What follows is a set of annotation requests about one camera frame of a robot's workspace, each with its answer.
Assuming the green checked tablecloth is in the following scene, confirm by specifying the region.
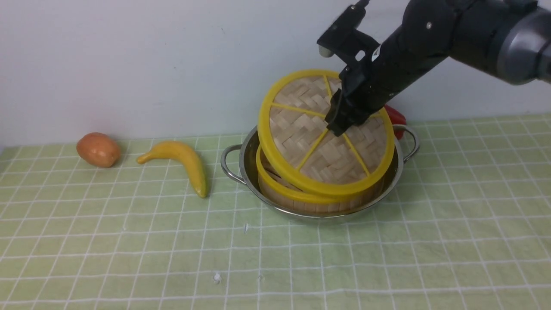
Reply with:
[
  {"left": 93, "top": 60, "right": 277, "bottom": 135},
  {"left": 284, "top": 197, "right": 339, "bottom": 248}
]
[{"left": 0, "top": 115, "right": 551, "bottom": 310}]

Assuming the orange brown potato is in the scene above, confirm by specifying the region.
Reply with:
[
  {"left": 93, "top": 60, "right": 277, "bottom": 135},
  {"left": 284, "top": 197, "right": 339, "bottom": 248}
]
[{"left": 76, "top": 132, "right": 121, "bottom": 167}]

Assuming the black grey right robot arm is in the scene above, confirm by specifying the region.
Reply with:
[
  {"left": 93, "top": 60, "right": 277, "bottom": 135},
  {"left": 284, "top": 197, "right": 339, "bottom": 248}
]
[{"left": 317, "top": 0, "right": 551, "bottom": 136}]

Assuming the bamboo steamer basket yellow rim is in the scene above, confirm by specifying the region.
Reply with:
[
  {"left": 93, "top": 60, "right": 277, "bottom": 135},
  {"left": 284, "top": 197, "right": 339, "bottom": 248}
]
[{"left": 255, "top": 147, "right": 386, "bottom": 216}]

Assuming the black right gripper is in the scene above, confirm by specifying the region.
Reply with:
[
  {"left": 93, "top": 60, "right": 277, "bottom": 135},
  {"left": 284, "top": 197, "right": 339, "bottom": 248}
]
[{"left": 325, "top": 0, "right": 458, "bottom": 136}]

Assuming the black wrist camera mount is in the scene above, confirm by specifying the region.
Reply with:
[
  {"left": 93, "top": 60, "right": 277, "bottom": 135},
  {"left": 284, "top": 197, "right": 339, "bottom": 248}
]
[{"left": 316, "top": 0, "right": 379, "bottom": 68}]

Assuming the yellow banana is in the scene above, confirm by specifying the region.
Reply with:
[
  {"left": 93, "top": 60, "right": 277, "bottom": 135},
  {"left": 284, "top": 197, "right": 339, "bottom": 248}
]
[{"left": 136, "top": 141, "right": 209, "bottom": 198}]

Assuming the stainless steel pot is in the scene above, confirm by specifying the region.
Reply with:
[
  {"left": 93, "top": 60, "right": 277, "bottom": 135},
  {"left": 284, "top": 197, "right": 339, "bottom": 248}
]
[{"left": 220, "top": 124, "right": 421, "bottom": 224}]

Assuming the woven bamboo steamer lid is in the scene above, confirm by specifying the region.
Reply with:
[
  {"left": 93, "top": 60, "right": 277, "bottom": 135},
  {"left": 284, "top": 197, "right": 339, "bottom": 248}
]
[{"left": 257, "top": 69, "right": 395, "bottom": 198}]

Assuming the red bell pepper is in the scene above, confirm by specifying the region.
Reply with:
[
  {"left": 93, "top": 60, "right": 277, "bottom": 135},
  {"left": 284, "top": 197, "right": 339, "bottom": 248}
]
[{"left": 384, "top": 105, "right": 407, "bottom": 140}]

